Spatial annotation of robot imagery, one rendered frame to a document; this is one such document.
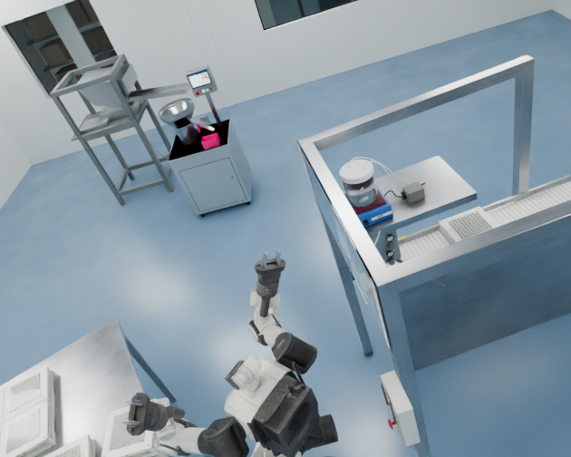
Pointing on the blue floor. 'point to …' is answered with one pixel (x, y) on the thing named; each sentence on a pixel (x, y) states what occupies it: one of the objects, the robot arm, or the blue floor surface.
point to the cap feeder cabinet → (212, 170)
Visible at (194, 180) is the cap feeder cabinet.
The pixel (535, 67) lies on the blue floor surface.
